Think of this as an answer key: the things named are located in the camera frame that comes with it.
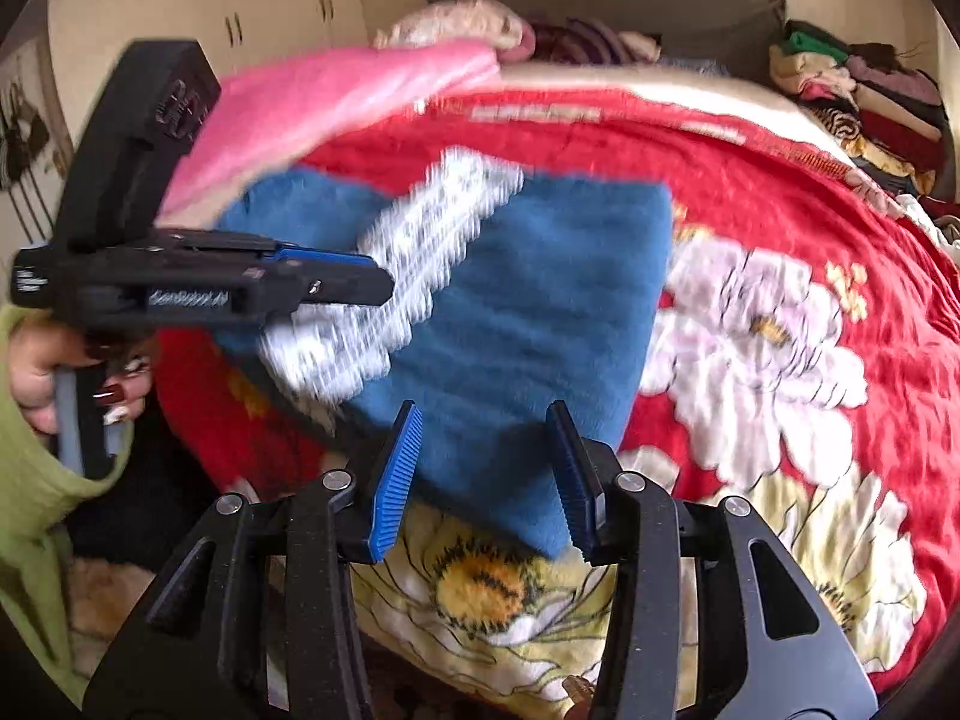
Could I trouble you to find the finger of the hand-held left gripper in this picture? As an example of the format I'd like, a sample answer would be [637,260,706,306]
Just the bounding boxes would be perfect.
[247,238,377,272]
[253,266,396,310]

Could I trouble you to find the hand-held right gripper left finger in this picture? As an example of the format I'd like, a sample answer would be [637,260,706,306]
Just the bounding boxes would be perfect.
[82,400,426,720]

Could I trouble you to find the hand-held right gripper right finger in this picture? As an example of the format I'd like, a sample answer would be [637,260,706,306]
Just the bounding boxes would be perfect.
[545,400,880,720]

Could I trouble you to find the blue pants with lace trim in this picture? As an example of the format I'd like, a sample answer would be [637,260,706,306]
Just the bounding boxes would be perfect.
[214,148,676,562]

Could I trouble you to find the person's left forearm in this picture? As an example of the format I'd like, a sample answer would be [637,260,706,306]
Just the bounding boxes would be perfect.
[0,306,137,700]

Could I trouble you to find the person's left hand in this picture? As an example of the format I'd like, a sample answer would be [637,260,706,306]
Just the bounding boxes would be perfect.
[9,321,152,436]

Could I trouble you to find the pink quilt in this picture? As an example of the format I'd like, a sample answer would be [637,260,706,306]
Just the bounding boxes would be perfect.
[160,40,505,231]

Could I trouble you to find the cream floral pillow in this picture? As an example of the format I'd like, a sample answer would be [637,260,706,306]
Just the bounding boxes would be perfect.
[373,0,538,66]

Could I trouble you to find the red floral blanket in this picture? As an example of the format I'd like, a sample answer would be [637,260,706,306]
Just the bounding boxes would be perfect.
[154,86,960,717]

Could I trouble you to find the purple striped pillow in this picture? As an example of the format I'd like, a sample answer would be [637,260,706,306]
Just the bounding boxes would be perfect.
[527,13,662,67]

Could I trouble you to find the cream bed sheet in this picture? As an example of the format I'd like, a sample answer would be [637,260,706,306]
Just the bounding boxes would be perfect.
[501,62,852,160]

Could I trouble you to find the grey bed headboard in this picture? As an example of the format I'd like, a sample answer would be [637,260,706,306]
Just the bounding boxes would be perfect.
[426,0,790,85]

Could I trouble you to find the stack of folded clothes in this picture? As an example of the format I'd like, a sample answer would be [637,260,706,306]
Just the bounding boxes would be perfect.
[766,17,952,197]

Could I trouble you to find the dark wall hanger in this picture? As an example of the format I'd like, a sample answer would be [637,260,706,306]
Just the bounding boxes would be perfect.
[0,81,62,230]

